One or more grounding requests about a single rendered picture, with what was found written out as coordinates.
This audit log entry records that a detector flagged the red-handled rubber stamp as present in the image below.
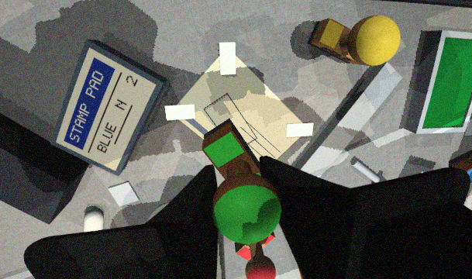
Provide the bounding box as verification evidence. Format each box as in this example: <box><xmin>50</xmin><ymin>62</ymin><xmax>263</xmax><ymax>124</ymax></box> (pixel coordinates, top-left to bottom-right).
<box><xmin>235</xmin><ymin>231</ymin><xmax>276</xmax><ymax>279</ymax></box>

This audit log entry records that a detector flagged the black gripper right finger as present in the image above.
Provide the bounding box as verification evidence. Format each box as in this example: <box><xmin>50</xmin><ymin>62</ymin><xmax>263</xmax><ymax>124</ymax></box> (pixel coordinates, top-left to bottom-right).
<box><xmin>260</xmin><ymin>156</ymin><xmax>470</xmax><ymax>279</ymax></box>

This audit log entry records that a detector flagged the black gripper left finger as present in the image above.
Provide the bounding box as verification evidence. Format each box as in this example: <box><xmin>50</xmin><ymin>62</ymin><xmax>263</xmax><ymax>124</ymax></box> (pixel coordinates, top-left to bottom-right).
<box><xmin>23</xmin><ymin>164</ymin><xmax>219</xmax><ymax>279</ymax></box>

